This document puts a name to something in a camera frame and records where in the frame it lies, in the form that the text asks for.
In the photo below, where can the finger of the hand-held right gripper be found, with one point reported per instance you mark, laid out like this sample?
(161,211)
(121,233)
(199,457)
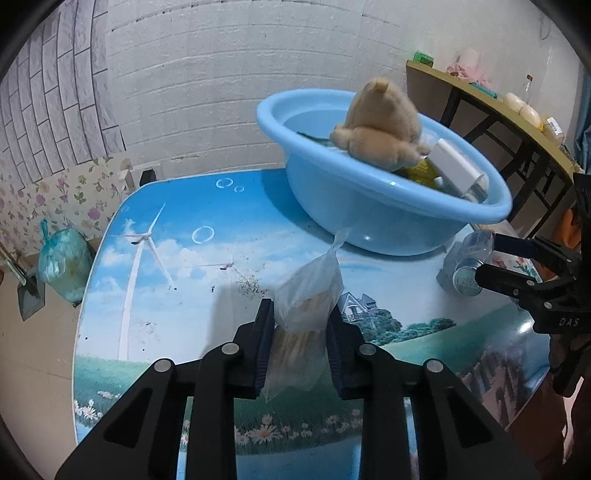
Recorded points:
(508,281)
(515,245)

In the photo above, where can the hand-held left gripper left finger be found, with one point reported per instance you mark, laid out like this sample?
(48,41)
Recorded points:
(264,341)

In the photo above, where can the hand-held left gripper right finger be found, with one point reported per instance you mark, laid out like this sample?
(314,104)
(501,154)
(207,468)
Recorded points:
(333,350)

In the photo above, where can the clear water bottle red label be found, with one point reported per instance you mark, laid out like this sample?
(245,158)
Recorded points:
(466,272)

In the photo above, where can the clear bag of wooden sticks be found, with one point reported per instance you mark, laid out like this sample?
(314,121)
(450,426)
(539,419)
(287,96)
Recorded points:
(304,295)

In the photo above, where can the white charger adapter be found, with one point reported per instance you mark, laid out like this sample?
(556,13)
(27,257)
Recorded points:
(455,168)

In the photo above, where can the blue plastic basin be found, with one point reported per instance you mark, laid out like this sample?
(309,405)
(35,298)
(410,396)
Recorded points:
(351,203)

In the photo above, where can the tan plush bear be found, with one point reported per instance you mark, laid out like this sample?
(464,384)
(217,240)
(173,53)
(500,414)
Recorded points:
(383,120)

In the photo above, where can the orange cloth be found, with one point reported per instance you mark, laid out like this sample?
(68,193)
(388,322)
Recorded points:
(571,228)

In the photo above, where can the yellow yarn bundle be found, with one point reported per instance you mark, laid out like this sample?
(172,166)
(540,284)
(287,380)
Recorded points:
(422,173)

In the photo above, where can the clear jar white label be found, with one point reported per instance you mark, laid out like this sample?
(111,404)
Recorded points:
(553,130)

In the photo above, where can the blue cloth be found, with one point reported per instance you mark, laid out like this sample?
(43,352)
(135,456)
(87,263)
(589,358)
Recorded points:
(584,134)

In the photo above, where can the cream round bun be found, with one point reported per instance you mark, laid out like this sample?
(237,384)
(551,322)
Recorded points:
(512,100)
(528,114)

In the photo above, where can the wooden table black legs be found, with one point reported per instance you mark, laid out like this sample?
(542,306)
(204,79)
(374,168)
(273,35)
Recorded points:
(485,99)

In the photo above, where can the teal cloth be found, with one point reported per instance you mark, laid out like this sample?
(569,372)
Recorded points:
(485,91)

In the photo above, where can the clear glass bottle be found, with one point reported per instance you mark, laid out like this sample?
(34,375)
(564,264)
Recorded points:
(528,87)

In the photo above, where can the pink cloth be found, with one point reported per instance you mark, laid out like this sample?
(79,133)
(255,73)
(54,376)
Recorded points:
(466,74)

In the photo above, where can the white paper roll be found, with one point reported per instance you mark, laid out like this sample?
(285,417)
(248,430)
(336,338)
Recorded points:
(468,55)

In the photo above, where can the small green box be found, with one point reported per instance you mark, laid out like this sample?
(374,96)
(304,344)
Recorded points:
(423,58)

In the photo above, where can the blue-green tied plastic bag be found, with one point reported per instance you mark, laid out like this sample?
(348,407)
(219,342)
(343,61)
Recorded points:
(64,263)

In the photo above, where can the grey dustpan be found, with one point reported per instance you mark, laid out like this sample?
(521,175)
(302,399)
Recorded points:
(31,295)

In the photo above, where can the black wall plug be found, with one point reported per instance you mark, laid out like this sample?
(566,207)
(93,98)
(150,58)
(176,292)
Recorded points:
(147,178)

